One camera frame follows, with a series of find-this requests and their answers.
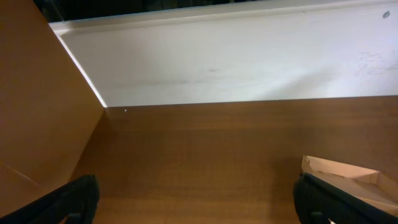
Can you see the open cardboard box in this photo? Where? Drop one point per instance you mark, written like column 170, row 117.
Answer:
column 368, row 185

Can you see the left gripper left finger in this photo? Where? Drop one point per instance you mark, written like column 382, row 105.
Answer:
column 74, row 202

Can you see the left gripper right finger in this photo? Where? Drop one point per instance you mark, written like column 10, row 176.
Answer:
column 317, row 201

